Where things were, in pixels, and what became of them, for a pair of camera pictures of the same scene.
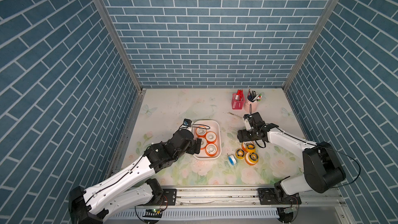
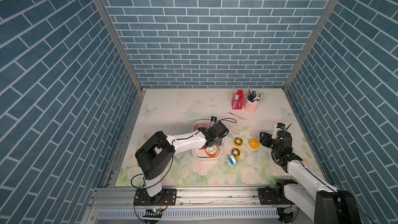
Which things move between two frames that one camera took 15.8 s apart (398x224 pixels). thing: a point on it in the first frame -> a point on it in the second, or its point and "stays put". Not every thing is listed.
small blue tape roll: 232,159 stays put
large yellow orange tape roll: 251,158 -> 236,152
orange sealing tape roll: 211,149 stays put
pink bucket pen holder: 254,106 stays put
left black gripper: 193,150 -> 218,141
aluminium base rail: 243,196 stays put
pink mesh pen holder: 238,101 stays put
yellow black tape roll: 240,153 -> 238,142
